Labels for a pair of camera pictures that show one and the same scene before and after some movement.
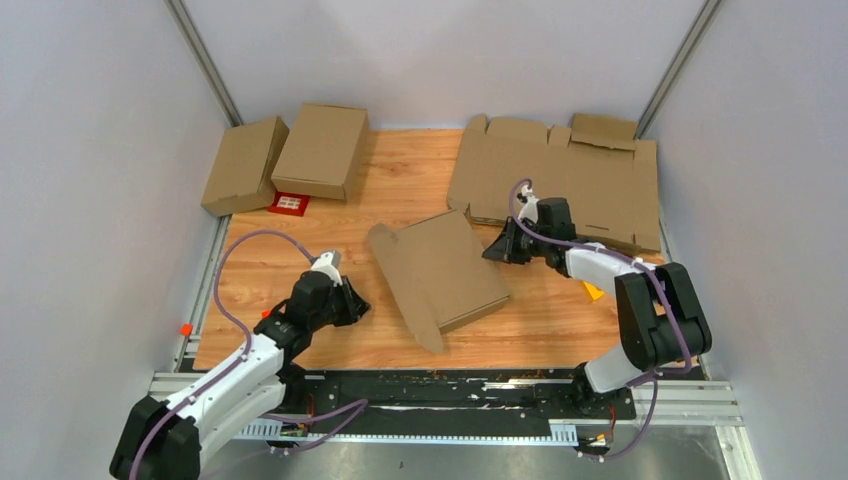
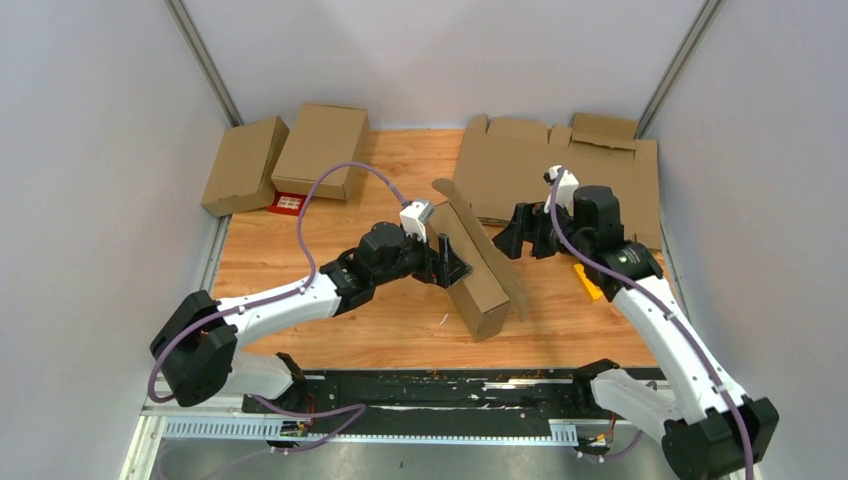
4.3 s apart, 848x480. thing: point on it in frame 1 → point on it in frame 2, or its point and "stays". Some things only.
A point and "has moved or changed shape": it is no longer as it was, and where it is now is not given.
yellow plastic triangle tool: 595,293 stays
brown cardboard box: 441,272 has moved or changed shape
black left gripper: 355,305 → 442,270
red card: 289,203 stays
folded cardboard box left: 241,179 stays
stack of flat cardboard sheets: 609,177 stays
